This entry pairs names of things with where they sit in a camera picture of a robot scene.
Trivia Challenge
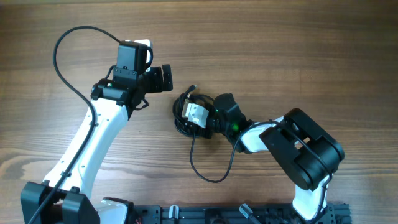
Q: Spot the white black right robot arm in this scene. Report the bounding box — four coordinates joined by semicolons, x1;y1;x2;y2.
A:
182;93;345;223

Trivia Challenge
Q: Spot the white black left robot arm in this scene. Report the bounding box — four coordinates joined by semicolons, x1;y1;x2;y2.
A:
21;39;173;223

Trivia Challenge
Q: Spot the black left camera cable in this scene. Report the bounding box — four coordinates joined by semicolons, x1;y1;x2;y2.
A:
27;26;154;224

